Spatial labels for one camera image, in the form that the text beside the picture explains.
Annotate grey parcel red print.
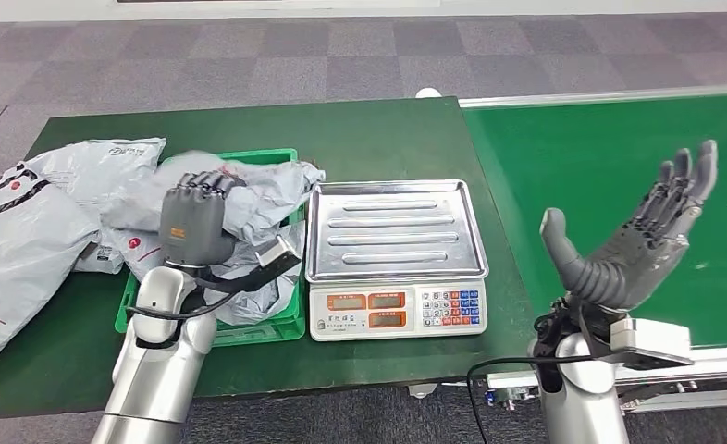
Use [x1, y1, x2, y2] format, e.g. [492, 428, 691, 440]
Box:
[203, 220, 308, 327]
[100, 150, 327, 248]

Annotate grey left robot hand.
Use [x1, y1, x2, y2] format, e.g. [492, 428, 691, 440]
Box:
[157, 170, 248, 269]

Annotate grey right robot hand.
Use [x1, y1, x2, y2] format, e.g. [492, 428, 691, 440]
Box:
[538, 139, 721, 312]

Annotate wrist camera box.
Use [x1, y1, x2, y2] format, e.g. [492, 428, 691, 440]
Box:
[605, 317, 696, 371]
[206, 234, 303, 294]

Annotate green conveyor belt aluminium frame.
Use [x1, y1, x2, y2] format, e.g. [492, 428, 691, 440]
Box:
[458, 83, 727, 413]

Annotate large grey bag black print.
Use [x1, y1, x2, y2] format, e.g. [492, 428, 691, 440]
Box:
[0, 162, 101, 378]

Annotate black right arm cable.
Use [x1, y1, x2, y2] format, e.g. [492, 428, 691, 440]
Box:
[466, 355, 598, 444]

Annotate green plastic crate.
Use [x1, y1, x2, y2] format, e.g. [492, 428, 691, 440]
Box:
[114, 147, 308, 350]

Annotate white electronic scale steel tray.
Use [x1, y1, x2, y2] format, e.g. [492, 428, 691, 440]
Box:
[304, 179, 490, 342]

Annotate grey mailer bag small label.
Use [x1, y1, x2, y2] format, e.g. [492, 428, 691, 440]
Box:
[25, 137, 167, 275]

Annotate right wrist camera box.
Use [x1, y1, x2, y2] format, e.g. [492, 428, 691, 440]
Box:
[605, 317, 696, 371]

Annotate grey parcel QR codes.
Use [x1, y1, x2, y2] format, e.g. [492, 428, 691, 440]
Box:
[103, 227, 168, 283]

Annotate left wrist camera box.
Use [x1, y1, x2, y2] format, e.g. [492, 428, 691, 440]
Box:
[206, 234, 303, 294]

